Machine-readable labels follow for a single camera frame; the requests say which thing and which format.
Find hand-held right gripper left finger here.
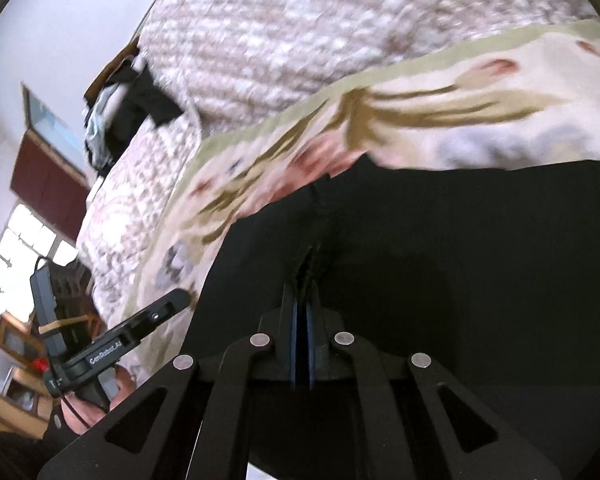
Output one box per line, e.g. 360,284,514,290
37,285,303,480

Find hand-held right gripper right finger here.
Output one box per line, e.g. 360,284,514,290
304,285,568,480

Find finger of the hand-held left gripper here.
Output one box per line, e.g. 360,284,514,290
112,289,191,345

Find black pants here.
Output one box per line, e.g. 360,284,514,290
182,152,600,480

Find person's left hand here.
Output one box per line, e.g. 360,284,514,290
62,366,137,432

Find wooden furniture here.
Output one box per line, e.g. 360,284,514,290
0,312,56,436

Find bright window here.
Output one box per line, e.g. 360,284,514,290
0,205,78,316

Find light blue cloth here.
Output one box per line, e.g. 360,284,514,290
82,85,126,171

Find dark cloth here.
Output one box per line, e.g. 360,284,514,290
82,57,186,171

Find wooden framed glass panel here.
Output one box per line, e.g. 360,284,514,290
21,84,83,161

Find floral fleece blanket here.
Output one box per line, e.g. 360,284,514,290
130,20,600,376

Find grey white quilted bedspread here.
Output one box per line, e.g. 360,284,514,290
75,0,600,331

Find maroon wall cabinet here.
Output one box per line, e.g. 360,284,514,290
10,130,93,243

